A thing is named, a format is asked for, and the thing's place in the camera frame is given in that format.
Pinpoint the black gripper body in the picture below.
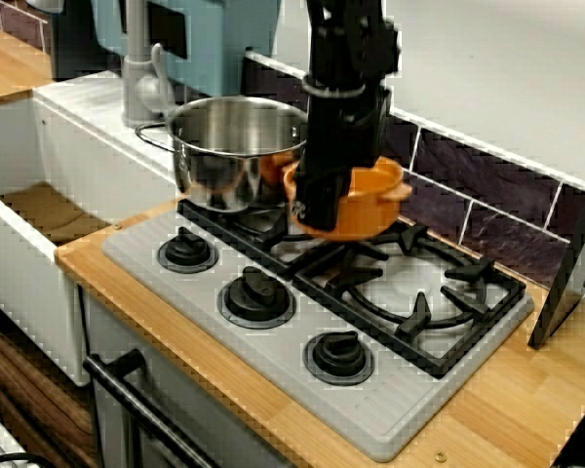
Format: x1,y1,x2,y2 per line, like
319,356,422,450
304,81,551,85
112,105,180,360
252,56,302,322
296,87,392,173

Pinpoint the orange plastic toy pot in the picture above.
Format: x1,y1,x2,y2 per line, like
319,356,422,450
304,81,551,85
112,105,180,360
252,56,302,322
282,156,413,241

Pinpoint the stainless steel pot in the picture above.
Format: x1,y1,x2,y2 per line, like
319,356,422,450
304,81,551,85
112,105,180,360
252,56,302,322
135,96,309,214

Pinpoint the black stove knob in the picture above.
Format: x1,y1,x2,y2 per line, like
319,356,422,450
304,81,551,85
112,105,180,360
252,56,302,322
216,265,293,331
301,330,376,387
157,226,220,274

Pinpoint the grey toy stove panel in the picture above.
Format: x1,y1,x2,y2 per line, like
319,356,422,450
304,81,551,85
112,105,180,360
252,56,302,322
100,197,536,463

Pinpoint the small black burner grate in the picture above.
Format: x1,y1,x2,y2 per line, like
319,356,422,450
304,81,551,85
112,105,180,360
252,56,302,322
176,198,323,280

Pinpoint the teal box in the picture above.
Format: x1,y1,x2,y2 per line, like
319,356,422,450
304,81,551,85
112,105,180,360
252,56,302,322
90,0,280,98

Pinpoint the large black burner grate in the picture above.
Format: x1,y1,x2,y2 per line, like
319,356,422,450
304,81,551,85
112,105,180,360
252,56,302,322
292,224,527,380

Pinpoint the grey faucet lever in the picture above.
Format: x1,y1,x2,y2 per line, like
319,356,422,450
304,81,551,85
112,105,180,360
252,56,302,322
136,42,175,116

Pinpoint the grey toy faucet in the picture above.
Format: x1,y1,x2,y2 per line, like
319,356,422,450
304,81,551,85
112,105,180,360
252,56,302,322
121,0,170,130

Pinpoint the white toy sink basin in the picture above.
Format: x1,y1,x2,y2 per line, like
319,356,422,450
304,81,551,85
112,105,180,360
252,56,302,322
0,72,204,387

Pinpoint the black upright panel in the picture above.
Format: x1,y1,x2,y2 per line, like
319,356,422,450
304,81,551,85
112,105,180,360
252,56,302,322
527,164,585,350

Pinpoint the grey oven door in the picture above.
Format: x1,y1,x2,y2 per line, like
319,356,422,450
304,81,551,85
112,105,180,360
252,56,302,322
82,292,298,468

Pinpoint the black oven door handle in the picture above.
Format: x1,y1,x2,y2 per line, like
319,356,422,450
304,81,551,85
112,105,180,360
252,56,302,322
82,348,221,468

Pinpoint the black cable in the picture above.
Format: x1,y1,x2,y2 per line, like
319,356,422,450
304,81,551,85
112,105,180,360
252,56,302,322
0,451,55,468

